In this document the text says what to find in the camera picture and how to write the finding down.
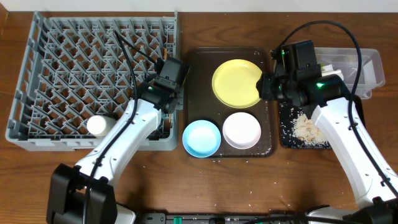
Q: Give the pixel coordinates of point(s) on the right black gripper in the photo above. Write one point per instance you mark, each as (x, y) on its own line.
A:
(265, 80)

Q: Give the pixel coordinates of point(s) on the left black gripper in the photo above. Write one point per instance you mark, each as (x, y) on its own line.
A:
(176, 94)

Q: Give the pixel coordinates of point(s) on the yellow round plate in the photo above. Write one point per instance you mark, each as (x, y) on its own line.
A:
(234, 83)

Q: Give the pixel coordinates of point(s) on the pale pink bowl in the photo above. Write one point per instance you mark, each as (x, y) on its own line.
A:
(241, 130)

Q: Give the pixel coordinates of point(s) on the rice food scraps pile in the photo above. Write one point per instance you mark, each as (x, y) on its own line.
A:
(308, 130)

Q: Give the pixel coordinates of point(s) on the white paper napkin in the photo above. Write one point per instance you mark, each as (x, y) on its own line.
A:
(328, 70)

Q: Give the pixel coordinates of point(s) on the white paper cup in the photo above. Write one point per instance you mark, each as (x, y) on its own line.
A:
(99, 126)

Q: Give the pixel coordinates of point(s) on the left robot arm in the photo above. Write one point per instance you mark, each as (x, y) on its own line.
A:
(84, 193)

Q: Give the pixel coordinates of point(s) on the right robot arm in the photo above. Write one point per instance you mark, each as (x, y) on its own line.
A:
(297, 79)

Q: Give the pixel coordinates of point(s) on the black rectangular waste tray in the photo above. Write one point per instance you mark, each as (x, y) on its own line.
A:
(289, 130)

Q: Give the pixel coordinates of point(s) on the clear plastic waste bin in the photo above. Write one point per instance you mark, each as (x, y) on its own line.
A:
(346, 59)

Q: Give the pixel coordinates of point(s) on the dark brown serving tray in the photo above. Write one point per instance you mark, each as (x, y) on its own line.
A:
(200, 101)

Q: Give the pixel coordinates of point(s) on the light blue bowl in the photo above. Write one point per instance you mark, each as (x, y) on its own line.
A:
(201, 138)

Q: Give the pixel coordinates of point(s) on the grey plastic dish rack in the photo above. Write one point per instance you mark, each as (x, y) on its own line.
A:
(77, 67)

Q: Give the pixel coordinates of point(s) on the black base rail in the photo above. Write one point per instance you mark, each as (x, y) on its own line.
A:
(163, 218)

